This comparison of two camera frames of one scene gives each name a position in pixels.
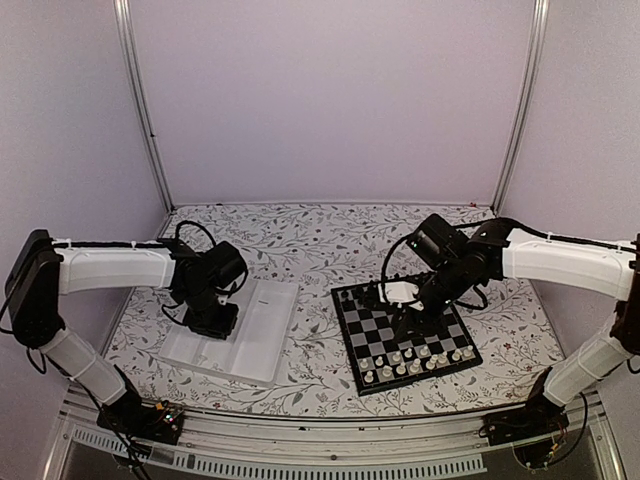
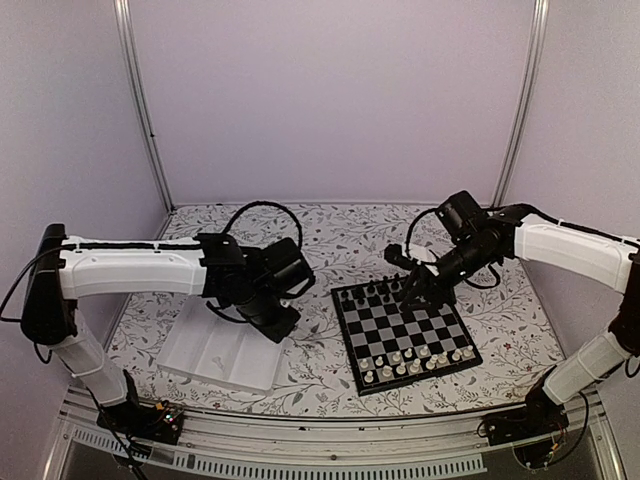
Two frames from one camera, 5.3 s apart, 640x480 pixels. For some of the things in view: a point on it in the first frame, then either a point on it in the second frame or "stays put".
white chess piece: (431, 364) stays put
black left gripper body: (204, 316) to (257, 311)
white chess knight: (457, 355) stays put
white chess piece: (416, 365) stays put
